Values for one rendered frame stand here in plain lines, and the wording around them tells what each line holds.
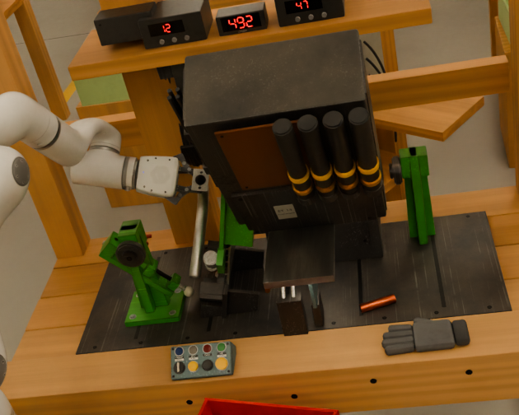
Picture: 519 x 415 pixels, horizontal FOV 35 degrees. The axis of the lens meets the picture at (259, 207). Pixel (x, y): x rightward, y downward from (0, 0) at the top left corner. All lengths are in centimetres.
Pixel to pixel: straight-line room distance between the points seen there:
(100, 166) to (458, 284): 94
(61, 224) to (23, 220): 224
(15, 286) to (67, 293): 179
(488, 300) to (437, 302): 12
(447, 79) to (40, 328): 131
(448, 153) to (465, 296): 237
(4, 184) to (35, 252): 282
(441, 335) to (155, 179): 78
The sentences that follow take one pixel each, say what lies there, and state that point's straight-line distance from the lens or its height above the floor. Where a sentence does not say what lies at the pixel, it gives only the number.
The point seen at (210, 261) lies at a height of 108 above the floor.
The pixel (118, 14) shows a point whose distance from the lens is 213.
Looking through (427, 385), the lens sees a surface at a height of 82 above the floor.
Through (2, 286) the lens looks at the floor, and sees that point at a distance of 432.
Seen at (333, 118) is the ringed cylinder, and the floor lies 155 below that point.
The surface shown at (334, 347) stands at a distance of 201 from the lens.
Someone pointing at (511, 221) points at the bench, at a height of 88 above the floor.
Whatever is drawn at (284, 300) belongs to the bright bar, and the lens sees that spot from 200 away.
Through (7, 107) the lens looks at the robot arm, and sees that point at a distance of 178.
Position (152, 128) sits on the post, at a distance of 231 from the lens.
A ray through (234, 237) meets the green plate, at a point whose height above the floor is 113.
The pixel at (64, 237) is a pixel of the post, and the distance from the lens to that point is 259.
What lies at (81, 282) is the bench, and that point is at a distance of 251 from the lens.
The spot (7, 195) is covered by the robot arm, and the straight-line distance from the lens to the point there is 167.
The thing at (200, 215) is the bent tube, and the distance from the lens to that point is 218.
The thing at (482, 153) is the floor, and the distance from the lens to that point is 439.
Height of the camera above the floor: 226
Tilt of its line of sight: 32 degrees down
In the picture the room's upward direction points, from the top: 14 degrees counter-clockwise
